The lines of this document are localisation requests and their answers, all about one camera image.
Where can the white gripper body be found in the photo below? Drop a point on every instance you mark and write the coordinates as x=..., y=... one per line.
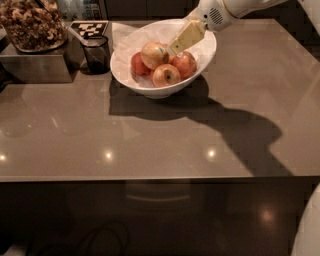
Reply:
x=210, y=16

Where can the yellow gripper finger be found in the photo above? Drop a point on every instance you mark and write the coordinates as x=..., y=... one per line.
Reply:
x=185, y=34

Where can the yellow-red apple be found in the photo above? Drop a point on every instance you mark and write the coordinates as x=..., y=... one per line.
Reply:
x=165, y=75
x=154, y=54

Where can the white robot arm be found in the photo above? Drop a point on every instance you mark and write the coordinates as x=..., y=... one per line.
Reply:
x=307, y=240

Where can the right red apple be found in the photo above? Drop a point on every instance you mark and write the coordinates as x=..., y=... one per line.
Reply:
x=185, y=63

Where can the red apple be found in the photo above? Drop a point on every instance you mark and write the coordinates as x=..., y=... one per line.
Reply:
x=185, y=63
x=137, y=65

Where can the left red apple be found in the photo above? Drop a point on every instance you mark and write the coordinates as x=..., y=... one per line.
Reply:
x=137, y=65

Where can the white paper liner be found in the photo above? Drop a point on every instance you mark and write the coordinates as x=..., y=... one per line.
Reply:
x=150, y=36

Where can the black white marker tag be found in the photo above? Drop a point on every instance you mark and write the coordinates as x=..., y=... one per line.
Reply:
x=90, y=29

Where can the black mesh cup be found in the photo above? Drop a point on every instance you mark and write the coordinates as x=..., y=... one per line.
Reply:
x=97, y=54

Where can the steel box stand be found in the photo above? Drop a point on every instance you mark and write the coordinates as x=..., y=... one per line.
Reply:
x=57, y=66

